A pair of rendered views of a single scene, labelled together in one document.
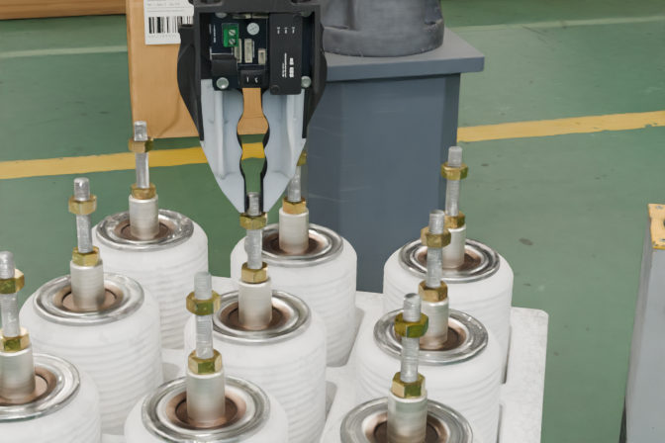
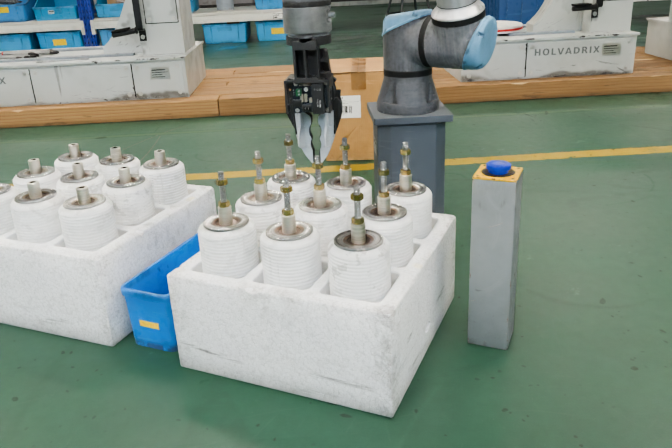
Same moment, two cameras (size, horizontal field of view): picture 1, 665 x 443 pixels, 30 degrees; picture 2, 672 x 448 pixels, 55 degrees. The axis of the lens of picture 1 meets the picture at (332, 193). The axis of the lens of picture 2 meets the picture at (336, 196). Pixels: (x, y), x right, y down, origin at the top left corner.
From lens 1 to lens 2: 35 cm
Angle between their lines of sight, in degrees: 13
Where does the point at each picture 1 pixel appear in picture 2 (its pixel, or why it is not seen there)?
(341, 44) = (390, 109)
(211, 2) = (291, 80)
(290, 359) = (329, 219)
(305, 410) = not seen: hidden behind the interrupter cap
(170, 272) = (297, 192)
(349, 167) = (394, 163)
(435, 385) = (380, 228)
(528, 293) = not seen: hidden behind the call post
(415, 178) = (424, 168)
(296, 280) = (343, 195)
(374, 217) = not seen: hidden behind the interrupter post
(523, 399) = (429, 243)
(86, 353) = (256, 215)
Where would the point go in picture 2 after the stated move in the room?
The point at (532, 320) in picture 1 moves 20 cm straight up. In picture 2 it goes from (447, 218) to (449, 115)
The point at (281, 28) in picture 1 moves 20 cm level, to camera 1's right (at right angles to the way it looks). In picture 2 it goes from (315, 89) to (447, 89)
